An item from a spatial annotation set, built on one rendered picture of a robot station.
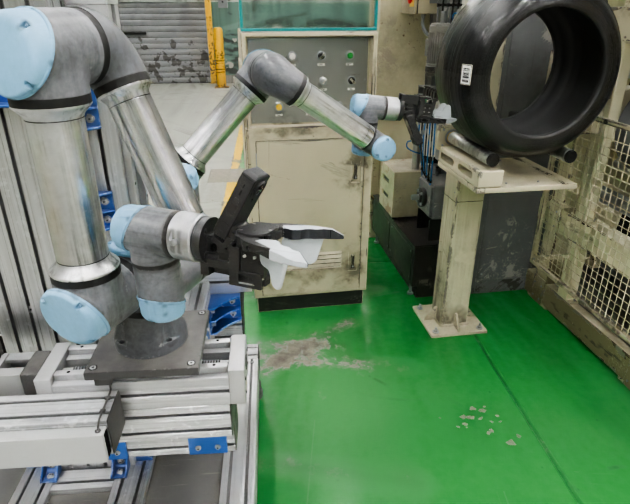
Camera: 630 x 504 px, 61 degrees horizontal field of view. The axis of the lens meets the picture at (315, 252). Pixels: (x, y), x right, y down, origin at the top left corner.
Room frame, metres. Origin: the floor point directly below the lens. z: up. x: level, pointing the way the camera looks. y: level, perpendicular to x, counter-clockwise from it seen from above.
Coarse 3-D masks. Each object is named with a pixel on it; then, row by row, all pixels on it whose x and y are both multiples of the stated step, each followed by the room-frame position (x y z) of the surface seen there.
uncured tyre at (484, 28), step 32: (480, 0) 1.85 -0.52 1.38; (512, 0) 1.73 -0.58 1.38; (544, 0) 1.73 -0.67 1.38; (576, 0) 1.74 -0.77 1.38; (448, 32) 1.90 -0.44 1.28; (480, 32) 1.72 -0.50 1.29; (576, 32) 2.01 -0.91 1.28; (608, 32) 1.76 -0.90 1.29; (448, 64) 1.81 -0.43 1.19; (480, 64) 1.70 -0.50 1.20; (576, 64) 2.01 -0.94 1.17; (608, 64) 1.76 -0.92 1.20; (448, 96) 1.81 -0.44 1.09; (480, 96) 1.70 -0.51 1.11; (544, 96) 2.03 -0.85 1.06; (576, 96) 1.96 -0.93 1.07; (608, 96) 1.78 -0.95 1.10; (480, 128) 1.72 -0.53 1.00; (512, 128) 2.00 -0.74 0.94; (544, 128) 1.96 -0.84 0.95; (576, 128) 1.76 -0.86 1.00
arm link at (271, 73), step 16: (256, 64) 1.55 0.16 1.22; (272, 64) 1.53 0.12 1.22; (288, 64) 1.54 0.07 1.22; (256, 80) 1.54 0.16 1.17; (272, 80) 1.51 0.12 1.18; (288, 80) 1.51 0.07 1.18; (304, 80) 1.53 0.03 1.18; (272, 96) 1.54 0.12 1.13; (288, 96) 1.51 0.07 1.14; (304, 96) 1.53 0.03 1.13; (320, 96) 1.55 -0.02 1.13; (320, 112) 1.54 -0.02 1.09; (336, 112) 1.56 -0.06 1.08; (352, 112) 1.60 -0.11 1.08; (336, 128) 1.57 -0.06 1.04; (352, 128) 1.57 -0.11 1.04; (368, 128) 1.60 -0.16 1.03; (368, 144) 1.59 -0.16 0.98; (384, 144) 1.58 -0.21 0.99; (384, 160) 1.58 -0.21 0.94
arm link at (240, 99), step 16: (240, 80) 1.61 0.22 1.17; (224, 96) 1.63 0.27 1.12; (240, 96) 1.60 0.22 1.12; (256, 96) 1.60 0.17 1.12; (224, 112) 1.59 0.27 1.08; (240, 112) 1.60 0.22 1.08; (208, 128) 1.58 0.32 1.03; (224, 128) 1.59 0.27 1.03; (192, 144) 1.57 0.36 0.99; (208, 144) 1.57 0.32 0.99; (192, 160) 1.55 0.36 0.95; (208, 160) 1.59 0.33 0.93
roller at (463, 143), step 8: (448, 136) 2.04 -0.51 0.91; (456, 136) 1.99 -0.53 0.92; (456, 144) 1.96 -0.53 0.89; (464, 144) 1.90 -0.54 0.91; (472, 144) 1.86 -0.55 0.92; (472, 152) 1.82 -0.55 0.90; (480, 152) 1.77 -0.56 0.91; (488, 152) 1.74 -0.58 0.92; (480, 160) 1.77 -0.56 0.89; (488, 160) 1.71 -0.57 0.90; (496, 160) 1.72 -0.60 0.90
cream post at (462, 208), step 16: (496, 64) 2.11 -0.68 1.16; (496, 80) 2.11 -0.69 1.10; (496, 96) 2.11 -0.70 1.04; (448, 176) 2.18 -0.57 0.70; (448, 192) 2.17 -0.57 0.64; (464, 192) 2.10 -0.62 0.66; (448, 208) 2.15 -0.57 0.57; (464, 208) 2.10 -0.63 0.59; (480, 208) 2.11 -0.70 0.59; (448, 224) 2.13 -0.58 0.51; (464, 224) 2.10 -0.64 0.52; (448, 240) 2.11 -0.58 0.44; (464, 240) 2.10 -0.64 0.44; (448, 256) 2.10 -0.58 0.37; (464, 256) 2.10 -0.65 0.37; (448, 272) 2.09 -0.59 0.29; (464, 272) 2.10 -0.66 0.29; (448, 288) 2.09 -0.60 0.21; (464, 288) 2.10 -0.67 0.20; (432, 304) 2.21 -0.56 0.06; (448, 304) 2.09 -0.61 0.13; (464, 304) 2.11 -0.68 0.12; (448, 320) 2.10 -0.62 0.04; (464, 320) 2.11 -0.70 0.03
